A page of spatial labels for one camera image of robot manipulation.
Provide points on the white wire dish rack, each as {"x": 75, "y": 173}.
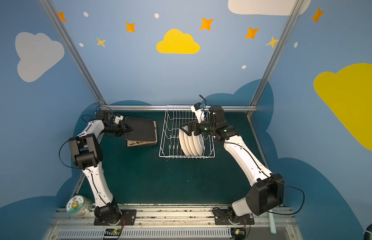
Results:
{"x": 170, "y": 145}

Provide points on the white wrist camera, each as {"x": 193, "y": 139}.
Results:
{"x": 198, "y": 110}
{"x": 118, "y": 118}

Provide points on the small circuit board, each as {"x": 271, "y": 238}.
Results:
{"x": 112, "y": 234}
{"x": 238, "y": 234}

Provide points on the white round plate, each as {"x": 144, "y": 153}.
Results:
{"x": 193, "y": 143}
{"x": 188, "y": 145}
{"x": 199, "y": 143}
{"x": 183, "y": 143}

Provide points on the right small circuit board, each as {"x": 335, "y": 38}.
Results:
{"x": 238, "y": 234}

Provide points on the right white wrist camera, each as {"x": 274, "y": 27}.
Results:
{"x": 198, "y": 110}

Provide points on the light blue toy spatula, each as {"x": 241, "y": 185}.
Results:
{"x": 272, "y": 223}

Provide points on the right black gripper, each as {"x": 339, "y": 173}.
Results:
{"x": 191, "y": 127}

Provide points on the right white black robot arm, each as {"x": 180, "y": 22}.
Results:
{"x": 267, "y": 189}

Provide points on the aluminium rail base frame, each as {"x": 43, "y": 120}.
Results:
{"x": 173, "y": 222}

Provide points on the round clear lidded container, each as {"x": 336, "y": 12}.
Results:
{"x": 79, "y": 206}

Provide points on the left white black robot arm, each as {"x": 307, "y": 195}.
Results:
{"x": 87, "y": 156}

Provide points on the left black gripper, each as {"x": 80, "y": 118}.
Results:
{"x": 116, "y": 127}

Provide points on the left small circuit board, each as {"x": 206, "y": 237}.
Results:
{"x": 112, "y": 234}

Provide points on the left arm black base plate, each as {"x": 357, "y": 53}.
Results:
{"x": 127, "y": 218}

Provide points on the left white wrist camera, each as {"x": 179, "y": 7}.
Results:
{"x": 118, "y": 118}

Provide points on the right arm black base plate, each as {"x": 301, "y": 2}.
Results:
{"x": 229, "y": 217}

